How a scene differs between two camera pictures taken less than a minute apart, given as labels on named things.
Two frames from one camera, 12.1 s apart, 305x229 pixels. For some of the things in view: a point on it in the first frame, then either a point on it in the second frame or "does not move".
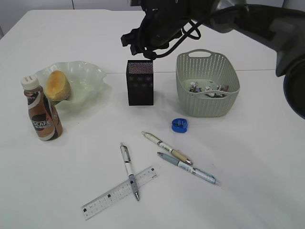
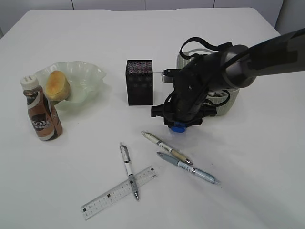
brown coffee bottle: [45, 119] does not move
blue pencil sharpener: [179, 125] does not move
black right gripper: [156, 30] → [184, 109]
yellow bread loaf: [57, 87] does not move
